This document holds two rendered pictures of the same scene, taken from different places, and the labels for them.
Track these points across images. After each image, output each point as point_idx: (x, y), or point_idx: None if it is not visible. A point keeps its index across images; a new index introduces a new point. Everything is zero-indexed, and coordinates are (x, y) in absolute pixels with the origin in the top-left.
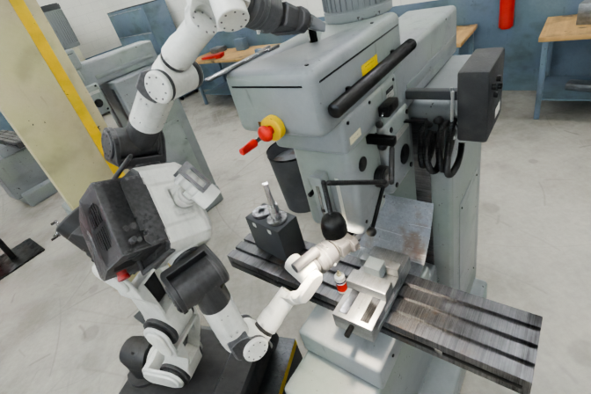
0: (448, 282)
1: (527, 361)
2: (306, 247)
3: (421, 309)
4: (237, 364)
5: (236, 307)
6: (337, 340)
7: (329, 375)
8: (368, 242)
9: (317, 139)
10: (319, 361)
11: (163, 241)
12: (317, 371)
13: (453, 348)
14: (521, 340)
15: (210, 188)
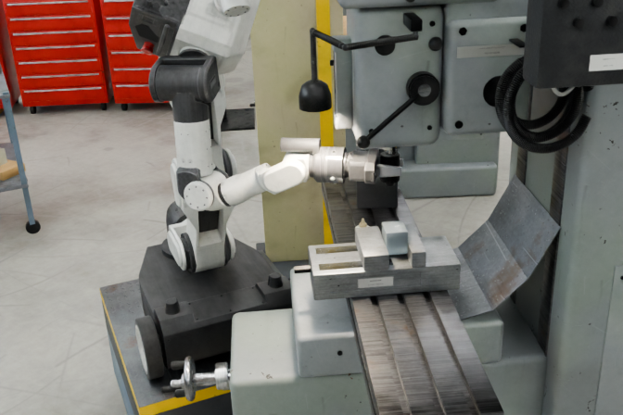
0: (552, 402)
1: (412, 412)
2: (397, 208)
3: (400, 317)
4: (246, 296)
5: (204, 137)
6: (306, 296)
7: (279, 334)
8: (471, 251)
9: None
10: (288, 320)
11: (173, 21)
12: (274, 324)
13: (367, 354)
14: (441, 405)
15: None
